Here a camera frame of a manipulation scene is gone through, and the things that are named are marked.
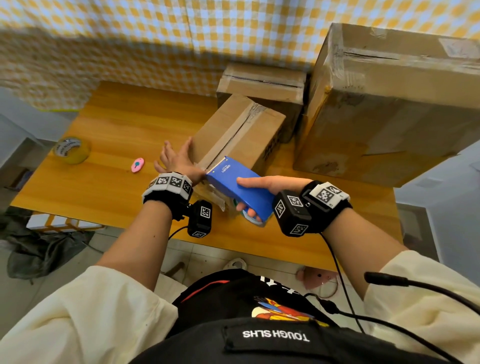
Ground small plain cardboard box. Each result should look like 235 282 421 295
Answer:
216 62 308 143

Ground person's right forearm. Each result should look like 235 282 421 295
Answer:
322 208 410 301

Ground white box with yellow tape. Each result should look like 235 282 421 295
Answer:
26 211 106 233

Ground yellowish tape roll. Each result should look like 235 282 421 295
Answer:
52 136 92 165

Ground thin black cable with plug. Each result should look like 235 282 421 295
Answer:
303 292 464 364

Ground person's right hand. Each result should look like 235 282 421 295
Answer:
236 175 313 223

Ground yellow white checked cloth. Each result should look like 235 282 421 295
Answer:
0 0 480 112

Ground dark grey cloth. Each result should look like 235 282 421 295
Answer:
0 206 95 280

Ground black camera cable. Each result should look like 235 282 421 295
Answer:
320 233 367 335
167 224 189 241

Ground person's left hand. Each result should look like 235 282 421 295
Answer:
153 136 207 185

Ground blue tape dispenser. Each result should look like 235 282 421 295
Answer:
205 156 277 223

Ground thick black cable plug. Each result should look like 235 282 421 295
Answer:
364 271 480 316

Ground cardboard box with black print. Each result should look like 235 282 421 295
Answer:
189 93 287 217

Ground cardboard box with white label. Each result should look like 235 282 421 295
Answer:
293 23 480 188

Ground black printed garment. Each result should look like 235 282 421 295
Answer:
129 268 451 364

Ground person's left forearm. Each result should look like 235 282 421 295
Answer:
95 200 174 292

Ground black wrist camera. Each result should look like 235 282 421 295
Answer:
187 199 214 239
272 190 313 238

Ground black table leg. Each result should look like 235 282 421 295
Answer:
164 261 185 278

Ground cream long-sleeved top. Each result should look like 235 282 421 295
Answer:
0 250 480 364

